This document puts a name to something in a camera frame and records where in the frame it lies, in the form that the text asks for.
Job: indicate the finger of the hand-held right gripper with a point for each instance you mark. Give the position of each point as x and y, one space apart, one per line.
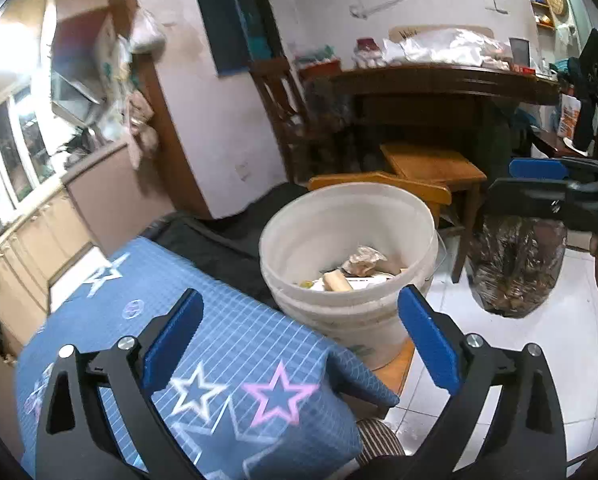
524 196
536 168

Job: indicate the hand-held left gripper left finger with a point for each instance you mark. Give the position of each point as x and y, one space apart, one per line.
171 345

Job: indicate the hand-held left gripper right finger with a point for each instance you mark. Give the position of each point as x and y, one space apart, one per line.
429 340

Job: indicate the white plastic bucket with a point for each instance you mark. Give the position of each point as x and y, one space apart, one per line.
349 320

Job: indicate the brown paper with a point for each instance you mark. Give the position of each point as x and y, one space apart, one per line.
364 260

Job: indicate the orange white plastic bag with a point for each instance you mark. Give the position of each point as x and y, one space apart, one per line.
570 116

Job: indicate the blue star tablecloth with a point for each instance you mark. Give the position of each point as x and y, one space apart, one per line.
244 340

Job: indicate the clear bag of waste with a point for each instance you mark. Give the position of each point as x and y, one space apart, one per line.
519 270

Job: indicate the light wooden stool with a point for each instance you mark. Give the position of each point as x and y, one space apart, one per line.
429 162

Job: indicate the black cloth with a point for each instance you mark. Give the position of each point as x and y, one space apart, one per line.
214 245

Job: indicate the striped cushion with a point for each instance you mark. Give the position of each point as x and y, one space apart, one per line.
379 437

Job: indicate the dark wooden table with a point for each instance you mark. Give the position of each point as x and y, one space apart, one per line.
429 85

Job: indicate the beige counter end cabinet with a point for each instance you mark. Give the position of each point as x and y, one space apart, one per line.
119 195

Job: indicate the beige kitchen base cabinets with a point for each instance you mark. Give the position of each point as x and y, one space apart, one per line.
24 260

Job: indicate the red-capped jar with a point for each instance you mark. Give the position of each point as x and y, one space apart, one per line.
368 52

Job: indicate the hanging cloth bags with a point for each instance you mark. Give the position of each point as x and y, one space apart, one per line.
141 130

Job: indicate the dark wooden chair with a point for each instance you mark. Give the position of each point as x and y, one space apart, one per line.
289 120

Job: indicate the kitchen window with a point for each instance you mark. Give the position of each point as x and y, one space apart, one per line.
24 145

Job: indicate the green plastic wrap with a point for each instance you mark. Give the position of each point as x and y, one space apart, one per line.
315 55

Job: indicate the steel range hood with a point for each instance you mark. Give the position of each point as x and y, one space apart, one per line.
74 97

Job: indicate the hanging clear plastic bag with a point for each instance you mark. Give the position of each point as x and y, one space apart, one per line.
148 32

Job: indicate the dark blue-framed window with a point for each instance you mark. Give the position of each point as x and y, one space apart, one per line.
234 20

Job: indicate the wooden cabinet above hood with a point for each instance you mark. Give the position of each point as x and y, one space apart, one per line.
74 20

